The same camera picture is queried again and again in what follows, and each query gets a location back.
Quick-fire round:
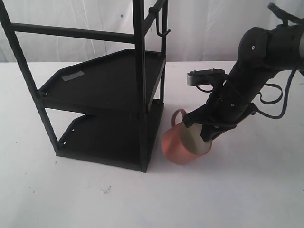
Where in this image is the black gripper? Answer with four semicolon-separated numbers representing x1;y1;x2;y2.
183;78;258;142

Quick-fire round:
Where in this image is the pink ceramic mug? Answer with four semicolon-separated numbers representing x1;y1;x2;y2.
161;109;213;165

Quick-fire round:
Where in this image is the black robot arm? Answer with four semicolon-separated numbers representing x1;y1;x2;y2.
183;25;304;142

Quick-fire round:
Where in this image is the black metal shelf rack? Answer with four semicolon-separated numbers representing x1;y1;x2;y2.
0;0;169;172

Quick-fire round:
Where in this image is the white backdrop cloth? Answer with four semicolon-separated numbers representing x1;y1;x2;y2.
0;0;304;64

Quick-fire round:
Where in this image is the black metal hook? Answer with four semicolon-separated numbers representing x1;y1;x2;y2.
148;7;171;38

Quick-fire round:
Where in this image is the grey tape strip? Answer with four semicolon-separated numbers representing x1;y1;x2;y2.
61;71;84;82

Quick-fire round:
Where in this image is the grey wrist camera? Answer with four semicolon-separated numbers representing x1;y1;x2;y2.
186;69;227;87

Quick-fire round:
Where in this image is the black cable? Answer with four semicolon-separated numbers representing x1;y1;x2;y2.
197;2;304;130

